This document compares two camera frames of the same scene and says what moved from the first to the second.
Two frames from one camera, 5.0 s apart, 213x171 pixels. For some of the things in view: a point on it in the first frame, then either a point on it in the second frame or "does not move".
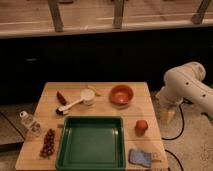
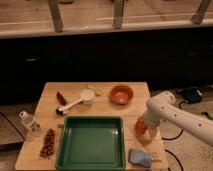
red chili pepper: (61, 98) does not move
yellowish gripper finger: (168, 116) to (152, 131)
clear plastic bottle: (31, 124) does not move
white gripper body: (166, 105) to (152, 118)
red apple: (141, 126) does not move
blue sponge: (140, 157) does not move
